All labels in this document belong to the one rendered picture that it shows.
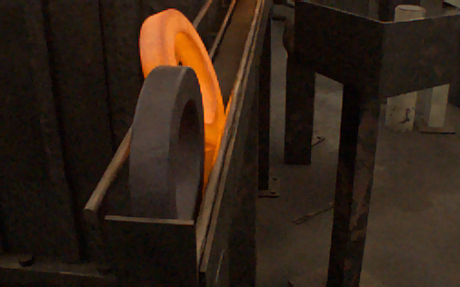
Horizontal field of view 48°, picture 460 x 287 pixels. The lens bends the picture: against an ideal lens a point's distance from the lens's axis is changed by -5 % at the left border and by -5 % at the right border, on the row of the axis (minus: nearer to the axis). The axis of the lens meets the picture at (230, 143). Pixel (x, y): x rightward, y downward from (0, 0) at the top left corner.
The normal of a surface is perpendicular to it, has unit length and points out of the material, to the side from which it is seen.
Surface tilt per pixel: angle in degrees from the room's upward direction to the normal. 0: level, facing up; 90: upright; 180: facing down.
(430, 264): 1
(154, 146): 54
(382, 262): 0
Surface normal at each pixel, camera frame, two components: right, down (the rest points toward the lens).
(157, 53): -0.33, -0.21
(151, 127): -0.09, -0.34
